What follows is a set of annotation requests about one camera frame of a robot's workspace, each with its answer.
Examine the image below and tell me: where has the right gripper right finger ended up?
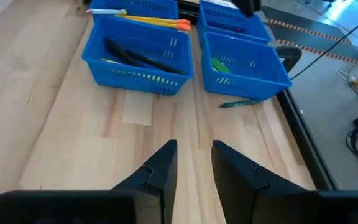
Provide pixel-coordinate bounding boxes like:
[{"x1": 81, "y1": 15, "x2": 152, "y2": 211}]
[{"x1": 211, "y1": 139, "x2": 319, "y2": 224}]

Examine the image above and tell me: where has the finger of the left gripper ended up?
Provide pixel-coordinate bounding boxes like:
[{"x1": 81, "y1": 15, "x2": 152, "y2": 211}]
[{"x1": 231, "y1": 0, "x2": 262, "y2": 18}]

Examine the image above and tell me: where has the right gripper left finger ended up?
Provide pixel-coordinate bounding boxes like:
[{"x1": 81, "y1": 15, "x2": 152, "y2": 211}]
[{"x1": 112, "y1": 139, "x2": 178, "y2": 224}]

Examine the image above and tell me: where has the green eraser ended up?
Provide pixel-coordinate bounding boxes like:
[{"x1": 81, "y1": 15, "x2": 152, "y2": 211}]
[{"x1": 211, "y1": 57, "x2": 232, "y2": 75}]

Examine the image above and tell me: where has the dark green marker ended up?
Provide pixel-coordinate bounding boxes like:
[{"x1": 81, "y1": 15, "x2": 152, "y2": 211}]
[{"x1": 219, "y1": 99, "x2": 262, "y2": 109}]

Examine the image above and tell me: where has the yellow pencil with orange cap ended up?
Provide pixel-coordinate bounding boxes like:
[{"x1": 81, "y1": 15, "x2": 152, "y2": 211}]
[{"x1": 116, "y1": 14, "x2": 192, "y2": 26}]

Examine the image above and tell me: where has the blue plastic bin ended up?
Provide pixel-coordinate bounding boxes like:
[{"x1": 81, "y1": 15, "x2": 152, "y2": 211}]
[
  {"x1": 200, "y1": 31, "x2": 293, "y2": 101},
  {"x1": 196, "y1": 0, "x2": 273, "y2": 47},
  {"x1": 81, "y1": 15, "x2": 195, "y2": 96},
  {"x1": 88, "y1": 0, "x2": 180, "y2": 24}
]

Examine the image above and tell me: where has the silver pen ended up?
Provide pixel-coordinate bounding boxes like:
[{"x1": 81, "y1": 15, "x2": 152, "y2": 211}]
[{"x1": 85, "y1": 7, "x2": 128, "y2": 16}]

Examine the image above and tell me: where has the orange striped black mat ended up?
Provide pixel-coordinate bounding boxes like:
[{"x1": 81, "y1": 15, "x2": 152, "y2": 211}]
[{"x1": 261, "y1": 5, "x2": 358, "y2": 68}]

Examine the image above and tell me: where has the thin black floor cable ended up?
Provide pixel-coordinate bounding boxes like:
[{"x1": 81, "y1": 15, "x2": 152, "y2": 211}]
[{"x1": 290, "y1": 8, "x2": 358, "y2": 81}]

